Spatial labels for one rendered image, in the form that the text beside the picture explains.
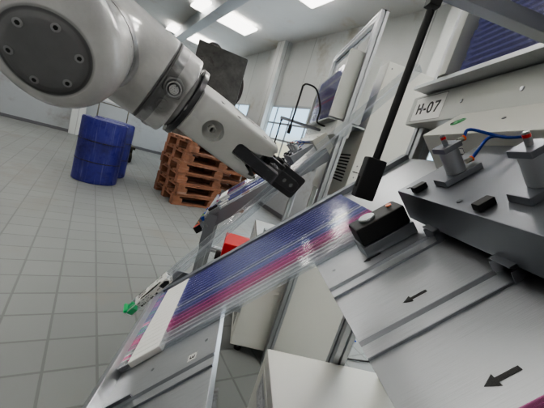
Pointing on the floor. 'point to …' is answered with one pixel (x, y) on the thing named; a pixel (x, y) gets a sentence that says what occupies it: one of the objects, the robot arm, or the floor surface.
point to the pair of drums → (101, 150)
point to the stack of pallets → (192, 173)
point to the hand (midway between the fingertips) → (283, 176)
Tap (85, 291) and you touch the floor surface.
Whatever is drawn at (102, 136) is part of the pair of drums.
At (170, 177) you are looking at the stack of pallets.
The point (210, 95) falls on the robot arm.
